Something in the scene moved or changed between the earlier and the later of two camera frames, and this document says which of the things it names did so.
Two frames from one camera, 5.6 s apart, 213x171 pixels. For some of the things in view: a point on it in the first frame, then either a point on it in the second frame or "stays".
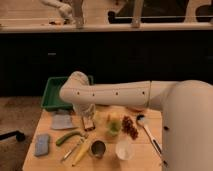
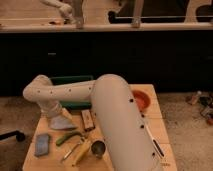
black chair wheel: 20,136 stays
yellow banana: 82,152 stays
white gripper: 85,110 → 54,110
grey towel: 62,121 stays
